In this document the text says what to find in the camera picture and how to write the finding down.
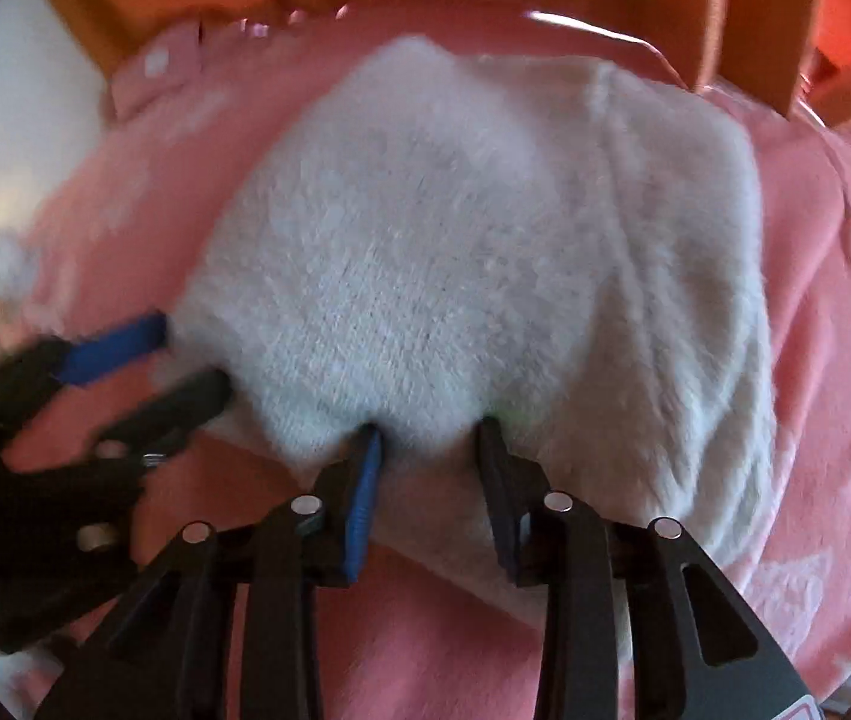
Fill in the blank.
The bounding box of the white sweater with black hearts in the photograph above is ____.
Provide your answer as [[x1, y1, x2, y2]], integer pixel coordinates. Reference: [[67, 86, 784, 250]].
[[169, 37, 775, 624]]

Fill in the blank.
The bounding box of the pink blanket with white bows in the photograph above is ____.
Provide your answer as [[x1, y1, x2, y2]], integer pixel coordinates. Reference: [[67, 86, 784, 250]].
[[12, 4, 851, 718]]

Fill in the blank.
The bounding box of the pink pillow with white dot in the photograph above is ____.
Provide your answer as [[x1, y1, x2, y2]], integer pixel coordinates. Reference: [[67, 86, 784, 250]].
[[108, 21, 202, 121]]

